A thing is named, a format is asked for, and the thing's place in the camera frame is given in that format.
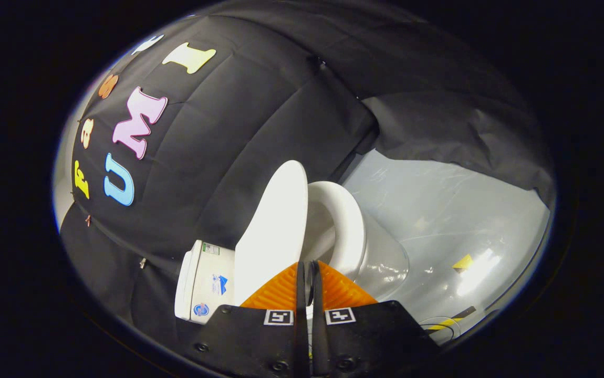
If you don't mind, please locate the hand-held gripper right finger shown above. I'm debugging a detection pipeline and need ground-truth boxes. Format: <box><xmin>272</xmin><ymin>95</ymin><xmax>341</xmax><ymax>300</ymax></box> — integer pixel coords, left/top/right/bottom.
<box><xmin>310</xmin><ymin>260</ymin><xmax>442</xmax><ymax>378</ymax></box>

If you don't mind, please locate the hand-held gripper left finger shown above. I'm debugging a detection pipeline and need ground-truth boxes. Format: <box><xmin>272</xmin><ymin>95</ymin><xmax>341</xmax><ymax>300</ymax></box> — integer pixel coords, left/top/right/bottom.
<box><xmin>184</xmin><ymin>261</ymin><xmax>310</xmax><ymax>378</ymax></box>

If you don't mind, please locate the white toilet lid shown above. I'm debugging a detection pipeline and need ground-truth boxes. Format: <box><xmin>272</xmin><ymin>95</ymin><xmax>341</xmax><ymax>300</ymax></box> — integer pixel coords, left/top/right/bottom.
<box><xmin>234</xmin><ymin>160</ymin><xmax>309</xmax><ymax>308</ymax></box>

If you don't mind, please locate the white toilet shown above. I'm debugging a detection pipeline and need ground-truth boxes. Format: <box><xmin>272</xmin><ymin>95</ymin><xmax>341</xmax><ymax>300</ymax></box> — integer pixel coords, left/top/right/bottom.
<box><xmin>174</xmin><ymin>181</ymin><xmax>410</xmax><ymax>324</ymax></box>

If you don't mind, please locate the white toilet seat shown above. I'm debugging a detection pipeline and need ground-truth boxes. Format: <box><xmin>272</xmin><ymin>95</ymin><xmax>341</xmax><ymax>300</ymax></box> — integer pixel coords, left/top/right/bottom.
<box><xmin>306</xmin><ymin>181</ymin><xmax>367</xmax><ymax>281</ymax></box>

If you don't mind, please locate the black and yellow floor strip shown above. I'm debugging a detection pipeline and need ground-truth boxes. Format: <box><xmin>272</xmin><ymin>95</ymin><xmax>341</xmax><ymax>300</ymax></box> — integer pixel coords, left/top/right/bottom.
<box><xmin>427</xmin><ymin>306</ymin><xmax>477</xmax><ymax>332</ymax></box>

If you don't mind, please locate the black backdrop cloth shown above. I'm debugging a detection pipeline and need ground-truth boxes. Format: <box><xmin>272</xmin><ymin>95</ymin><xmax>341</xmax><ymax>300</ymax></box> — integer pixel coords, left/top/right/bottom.
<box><xmin>59</xmin><ymin>0</ymin><xmax>556</xmax><ymax>337</ymax></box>

